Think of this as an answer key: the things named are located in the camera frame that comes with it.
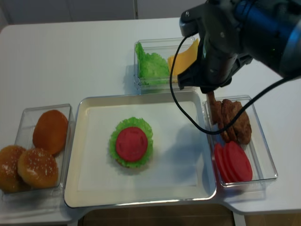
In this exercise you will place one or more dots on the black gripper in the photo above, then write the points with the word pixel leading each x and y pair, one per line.
pixel 220 54

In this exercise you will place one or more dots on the brown meat patty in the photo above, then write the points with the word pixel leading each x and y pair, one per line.
pixel 226 113
pixel 215 108
pixel 242 125
pixel 224 134

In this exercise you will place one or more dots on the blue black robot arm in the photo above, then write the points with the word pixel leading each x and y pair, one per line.
pixel 270 32

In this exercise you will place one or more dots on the yellow cheese slice stack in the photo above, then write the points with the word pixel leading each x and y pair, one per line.
pixel 185 59

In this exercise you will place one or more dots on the green lettuce pile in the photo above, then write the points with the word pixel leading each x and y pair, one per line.
pixel 153 68

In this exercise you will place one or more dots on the clear lettuce cheese container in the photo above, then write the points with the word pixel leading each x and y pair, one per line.
pixel 167 49

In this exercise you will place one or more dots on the green lettuce leaf on burger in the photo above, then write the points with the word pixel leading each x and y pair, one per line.
pixel 132 122

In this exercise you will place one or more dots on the middle red tomato slice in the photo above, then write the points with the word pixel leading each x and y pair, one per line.
pixel 230 173

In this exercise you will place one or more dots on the red tomato slice on burger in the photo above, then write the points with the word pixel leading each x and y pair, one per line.
pixel 131 144

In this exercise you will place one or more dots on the left red tomato slice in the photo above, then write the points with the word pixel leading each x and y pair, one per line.
pixel 219 161

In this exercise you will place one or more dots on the clear patty tomato container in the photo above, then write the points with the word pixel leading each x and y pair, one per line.
pixel 257 151

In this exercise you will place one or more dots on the white metal tray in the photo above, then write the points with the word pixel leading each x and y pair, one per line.
pixel 180 168

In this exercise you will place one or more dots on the front red tomato slice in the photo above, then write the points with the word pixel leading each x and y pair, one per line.
pixel 238 161

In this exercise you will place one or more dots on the plain orange bun half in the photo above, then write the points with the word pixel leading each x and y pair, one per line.
pixel 51 131

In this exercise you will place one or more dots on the clear bun container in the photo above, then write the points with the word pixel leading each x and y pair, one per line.
pixel 29 119

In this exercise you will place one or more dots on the right sesame bun top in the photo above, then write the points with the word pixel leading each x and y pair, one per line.
pixel 38 168

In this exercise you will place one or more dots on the sesame bun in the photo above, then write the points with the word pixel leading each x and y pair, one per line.
pixel 10 181
pixel 38 168

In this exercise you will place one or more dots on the left sesame bun top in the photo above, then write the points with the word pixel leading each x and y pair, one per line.
pixel 10 181

